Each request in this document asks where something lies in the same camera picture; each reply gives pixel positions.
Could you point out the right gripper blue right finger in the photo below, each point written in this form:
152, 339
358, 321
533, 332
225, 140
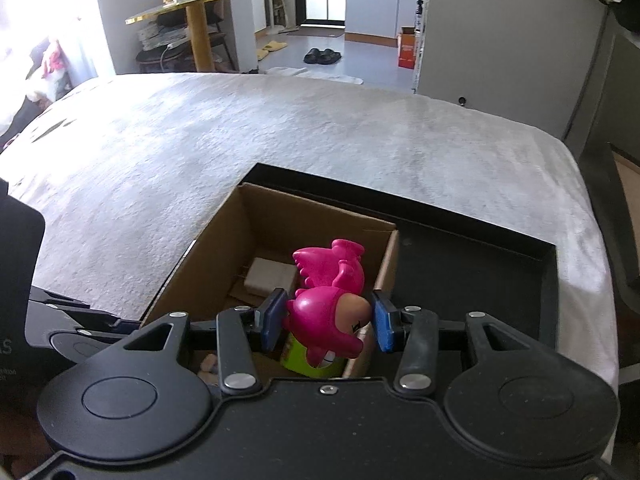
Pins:
386, 321

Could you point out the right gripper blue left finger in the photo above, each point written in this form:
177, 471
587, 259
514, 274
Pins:
268, 319

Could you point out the white charger plug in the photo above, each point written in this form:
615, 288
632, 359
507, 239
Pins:
264, 275

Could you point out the pink bird toy figure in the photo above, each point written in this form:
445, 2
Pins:
327, 312

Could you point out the black shallow tray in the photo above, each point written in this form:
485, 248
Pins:
418, 254

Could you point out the black slippers pair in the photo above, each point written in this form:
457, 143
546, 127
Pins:
322, 57

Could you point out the black framed board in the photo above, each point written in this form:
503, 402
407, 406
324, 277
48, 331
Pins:
612, 179

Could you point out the orange cardboard box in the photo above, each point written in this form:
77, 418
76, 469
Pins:
406, 41

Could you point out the round gold side table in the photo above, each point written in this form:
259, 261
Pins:
197, 24

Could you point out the yellow slippers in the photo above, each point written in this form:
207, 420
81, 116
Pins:
270, 47

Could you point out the white kitchen cabinet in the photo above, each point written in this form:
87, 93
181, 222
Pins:
378, 21

